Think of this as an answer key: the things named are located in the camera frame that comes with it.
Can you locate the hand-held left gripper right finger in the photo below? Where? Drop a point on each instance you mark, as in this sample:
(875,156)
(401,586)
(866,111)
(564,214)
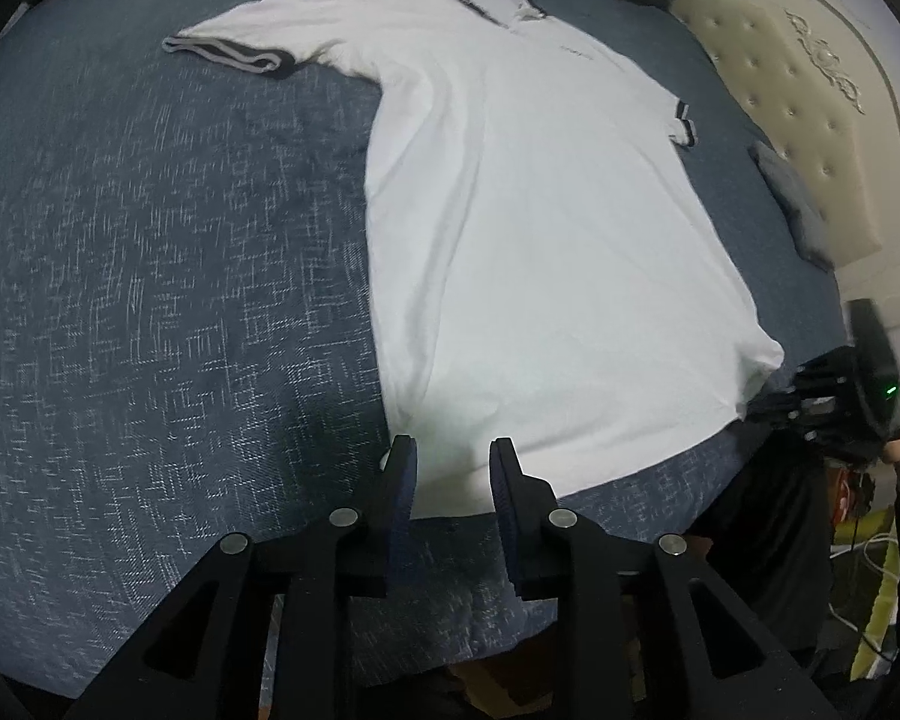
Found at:
(506,525)

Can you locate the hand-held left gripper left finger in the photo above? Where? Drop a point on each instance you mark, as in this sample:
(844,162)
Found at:
(403,517)

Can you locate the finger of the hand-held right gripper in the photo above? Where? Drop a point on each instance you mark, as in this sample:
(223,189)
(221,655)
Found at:
(817,401)

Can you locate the white polo shirt black collar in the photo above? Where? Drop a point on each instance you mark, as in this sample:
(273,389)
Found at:
(532,240)

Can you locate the red floor clutter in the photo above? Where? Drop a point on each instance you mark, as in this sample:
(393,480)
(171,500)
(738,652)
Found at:
(851,499)

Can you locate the person's dark clothed body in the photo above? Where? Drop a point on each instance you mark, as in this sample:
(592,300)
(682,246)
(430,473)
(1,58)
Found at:
(765,540)

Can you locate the yellow-green bag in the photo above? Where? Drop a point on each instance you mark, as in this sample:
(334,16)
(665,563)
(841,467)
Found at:
(881,600)

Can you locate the cream tufted headboard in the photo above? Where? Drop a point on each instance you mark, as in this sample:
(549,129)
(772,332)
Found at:
(810,90)

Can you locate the blue woven bedspread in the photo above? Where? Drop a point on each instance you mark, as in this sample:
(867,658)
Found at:
(157,277)

